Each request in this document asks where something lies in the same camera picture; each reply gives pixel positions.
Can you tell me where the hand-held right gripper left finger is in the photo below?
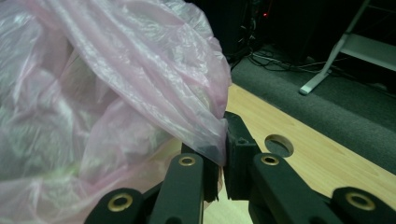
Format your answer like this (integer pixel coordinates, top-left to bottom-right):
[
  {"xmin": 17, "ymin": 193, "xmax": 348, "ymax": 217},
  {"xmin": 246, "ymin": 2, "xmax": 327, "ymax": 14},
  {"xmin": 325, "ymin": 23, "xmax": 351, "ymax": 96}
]
[{"xmin": 180, "ymin": 143, "xmax": 224, "ymax": 203}]

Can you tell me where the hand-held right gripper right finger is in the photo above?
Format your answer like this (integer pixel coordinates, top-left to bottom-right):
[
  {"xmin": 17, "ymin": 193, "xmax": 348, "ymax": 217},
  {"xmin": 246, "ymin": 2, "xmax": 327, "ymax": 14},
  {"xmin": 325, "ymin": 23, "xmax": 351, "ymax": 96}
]
[{"xmin": 222, "ymin": 110, "xmax": 263, "ymax": 201}]

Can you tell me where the pink plastic bag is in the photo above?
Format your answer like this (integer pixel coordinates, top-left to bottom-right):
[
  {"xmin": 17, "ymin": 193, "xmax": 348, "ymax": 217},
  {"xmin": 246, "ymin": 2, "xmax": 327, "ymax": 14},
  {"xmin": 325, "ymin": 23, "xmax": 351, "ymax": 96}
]
[{"xmin": 0, "ymin": 0, "xmax": 233, "ymax": 224}]

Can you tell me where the dark equipment rack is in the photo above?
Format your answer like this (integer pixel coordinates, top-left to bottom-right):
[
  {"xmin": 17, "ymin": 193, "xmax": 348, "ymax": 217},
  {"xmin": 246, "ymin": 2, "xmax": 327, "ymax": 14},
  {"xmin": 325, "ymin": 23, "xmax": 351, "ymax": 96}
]
[{"xmin": 190, "ymin": 0, "xmax": 312, "ymax": 63}]

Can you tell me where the white metal stand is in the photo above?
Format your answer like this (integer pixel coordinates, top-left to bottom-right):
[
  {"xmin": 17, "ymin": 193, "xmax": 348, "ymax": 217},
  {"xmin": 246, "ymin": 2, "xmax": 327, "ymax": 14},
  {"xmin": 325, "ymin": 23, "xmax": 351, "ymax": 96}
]
[{"xmin": 299, "ymin": 0, "xmax": 396, "ymax": 96}]

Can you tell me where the bundle of floor cables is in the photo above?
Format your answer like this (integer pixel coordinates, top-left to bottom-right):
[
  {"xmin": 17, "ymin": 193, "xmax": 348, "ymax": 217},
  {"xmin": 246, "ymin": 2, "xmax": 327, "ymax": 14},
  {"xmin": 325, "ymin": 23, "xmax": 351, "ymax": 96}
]
[{"xmin": 228, "ymin": 43, "xmax": 353, "ymax": 77}]

